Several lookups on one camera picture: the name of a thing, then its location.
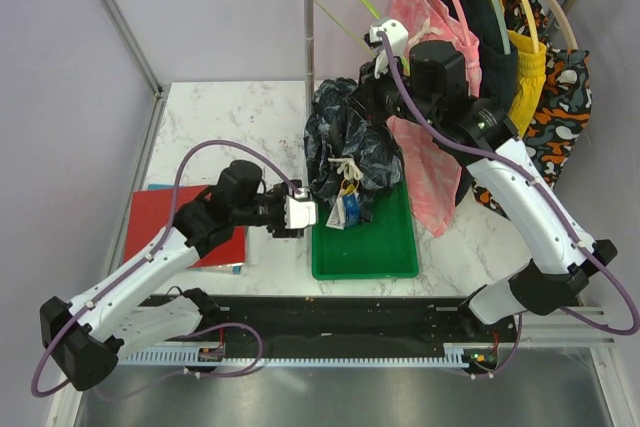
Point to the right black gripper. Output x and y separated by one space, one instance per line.
368 85

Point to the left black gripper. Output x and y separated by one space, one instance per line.
279 212

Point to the dark patterned shorts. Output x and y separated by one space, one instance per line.
333 130

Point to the white blue price tag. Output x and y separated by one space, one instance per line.
345 212

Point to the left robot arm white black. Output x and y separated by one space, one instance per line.
90 334

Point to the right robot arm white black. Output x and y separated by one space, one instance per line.
483 141

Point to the yellow shorts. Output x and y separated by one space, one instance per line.
530 70

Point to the camouflage patterned shorts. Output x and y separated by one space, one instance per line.
564 108

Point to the pink dress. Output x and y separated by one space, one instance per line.
433 176

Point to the red folder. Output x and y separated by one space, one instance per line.
149 212

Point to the dark navy garment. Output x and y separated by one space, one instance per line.
499 69

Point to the green plastic tray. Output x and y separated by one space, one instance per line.
382 248

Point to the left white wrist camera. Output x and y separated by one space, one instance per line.
300 210

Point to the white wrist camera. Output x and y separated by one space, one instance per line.
389 38
300 210

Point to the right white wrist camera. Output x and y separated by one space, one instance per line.
389 38

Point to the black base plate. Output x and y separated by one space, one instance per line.
347 328

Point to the aluminium frame post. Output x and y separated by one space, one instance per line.
132 46

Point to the white cable duct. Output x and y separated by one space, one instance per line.
192 356

